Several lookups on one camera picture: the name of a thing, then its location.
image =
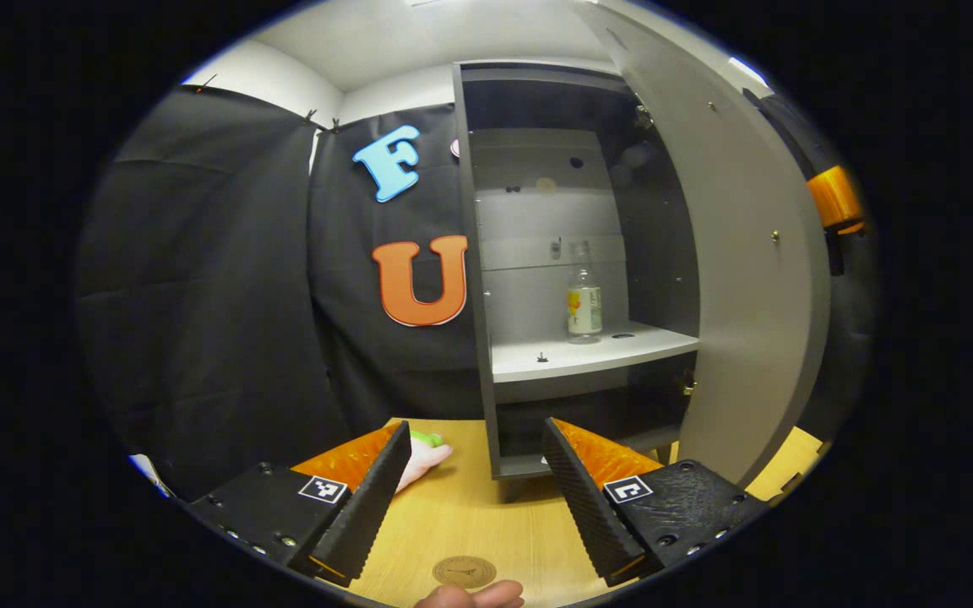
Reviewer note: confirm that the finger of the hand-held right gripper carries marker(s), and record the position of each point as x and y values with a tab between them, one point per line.
834	198

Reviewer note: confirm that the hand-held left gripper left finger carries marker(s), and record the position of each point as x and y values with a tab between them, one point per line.
368	507

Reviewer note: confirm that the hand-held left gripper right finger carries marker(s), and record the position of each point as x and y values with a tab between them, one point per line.
588	498

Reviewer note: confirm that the round brown coaster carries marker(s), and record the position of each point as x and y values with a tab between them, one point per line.
464	572

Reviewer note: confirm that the clear plastic bottle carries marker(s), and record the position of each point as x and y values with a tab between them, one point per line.
584	308

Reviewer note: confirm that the grey cabinet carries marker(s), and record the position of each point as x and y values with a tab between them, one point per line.
537	279

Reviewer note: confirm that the white cabinet shelf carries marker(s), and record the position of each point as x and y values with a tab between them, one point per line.
571	355

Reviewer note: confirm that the pink plush toy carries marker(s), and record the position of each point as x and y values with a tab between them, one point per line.
421	460

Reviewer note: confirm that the black backdrop cloth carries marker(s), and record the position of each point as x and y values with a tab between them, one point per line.
199	295

